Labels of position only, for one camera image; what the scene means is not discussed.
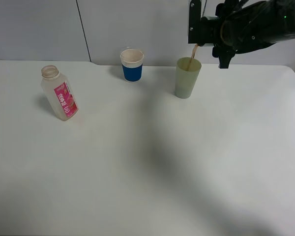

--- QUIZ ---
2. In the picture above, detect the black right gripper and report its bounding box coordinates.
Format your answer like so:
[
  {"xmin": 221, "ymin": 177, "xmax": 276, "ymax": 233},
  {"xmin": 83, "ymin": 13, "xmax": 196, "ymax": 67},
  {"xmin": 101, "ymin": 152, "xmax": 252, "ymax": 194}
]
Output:
[{"xmin": 204, "ymin": 0, "xmax": 272, "ymax": 69}]

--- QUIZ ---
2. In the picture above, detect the clear bottle with pink label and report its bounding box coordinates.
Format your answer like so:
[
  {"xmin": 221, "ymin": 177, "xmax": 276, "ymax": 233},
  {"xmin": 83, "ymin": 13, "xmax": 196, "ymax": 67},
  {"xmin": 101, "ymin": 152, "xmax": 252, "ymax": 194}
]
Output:
[{"xmin": 41, "ymin": 65, "xmax": 78, "ymax": 121}]

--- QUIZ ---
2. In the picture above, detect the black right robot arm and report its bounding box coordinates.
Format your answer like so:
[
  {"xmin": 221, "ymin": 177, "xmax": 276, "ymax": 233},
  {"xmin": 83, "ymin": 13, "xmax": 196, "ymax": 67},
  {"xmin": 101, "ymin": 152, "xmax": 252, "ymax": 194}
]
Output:
[{"xmin": 196, "ymin": 0, "xmax": 295, "ymax": 69}]

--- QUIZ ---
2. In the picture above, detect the pale green tall cup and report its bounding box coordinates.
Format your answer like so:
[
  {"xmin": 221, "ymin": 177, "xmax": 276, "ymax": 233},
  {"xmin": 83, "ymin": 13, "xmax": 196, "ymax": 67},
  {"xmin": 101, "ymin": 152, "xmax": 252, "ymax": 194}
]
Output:
[{"xmin": 175, "ymin": 57, "xmax": 202, "ymax": 99}]

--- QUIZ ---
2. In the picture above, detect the white cup with blue sleeve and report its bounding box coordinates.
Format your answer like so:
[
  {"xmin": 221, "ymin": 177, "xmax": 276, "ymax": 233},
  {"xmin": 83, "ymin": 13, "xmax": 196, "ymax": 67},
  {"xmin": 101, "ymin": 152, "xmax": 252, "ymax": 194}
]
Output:
[{"xmin": 120, "ymin": 48, "xmax": 144, "ymax": 83}]

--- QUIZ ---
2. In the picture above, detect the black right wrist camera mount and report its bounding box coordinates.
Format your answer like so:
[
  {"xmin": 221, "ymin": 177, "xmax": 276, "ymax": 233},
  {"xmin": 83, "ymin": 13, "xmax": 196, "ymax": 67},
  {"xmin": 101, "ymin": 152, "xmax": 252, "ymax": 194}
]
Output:
[{"xmin": 188, "ymin": 0, "xmax": 212, "ymax": 45}]

